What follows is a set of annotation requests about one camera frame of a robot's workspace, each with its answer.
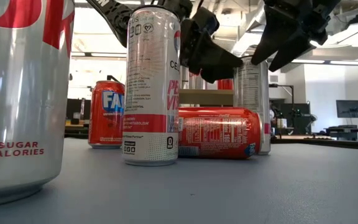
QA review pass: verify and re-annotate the silver Diet Coke can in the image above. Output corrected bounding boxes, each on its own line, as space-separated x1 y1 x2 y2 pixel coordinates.
190 73 206 90
0 0 76 208

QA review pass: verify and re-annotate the black computer monitor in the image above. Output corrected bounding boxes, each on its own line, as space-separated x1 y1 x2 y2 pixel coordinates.
336 99 358 119

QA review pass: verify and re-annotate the wooden shelf with black frame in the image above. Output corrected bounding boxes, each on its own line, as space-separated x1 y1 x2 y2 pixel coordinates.
106 74 234 108

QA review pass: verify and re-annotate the dark desk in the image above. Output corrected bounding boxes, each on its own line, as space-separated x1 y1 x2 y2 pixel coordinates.
323 124 358 141

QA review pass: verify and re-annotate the blue-grey table mat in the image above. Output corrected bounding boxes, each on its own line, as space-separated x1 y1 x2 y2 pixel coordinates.
0 136 358 224

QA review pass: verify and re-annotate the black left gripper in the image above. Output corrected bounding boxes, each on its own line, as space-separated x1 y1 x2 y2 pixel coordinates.
178 6 244 85

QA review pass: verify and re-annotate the white Celsius can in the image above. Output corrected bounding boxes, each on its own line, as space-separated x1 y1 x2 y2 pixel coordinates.
122 5 181 167
180 65 190 90
233 55 272 156

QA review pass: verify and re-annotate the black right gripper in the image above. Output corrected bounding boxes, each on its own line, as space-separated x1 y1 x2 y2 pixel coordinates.
250 0 343 73

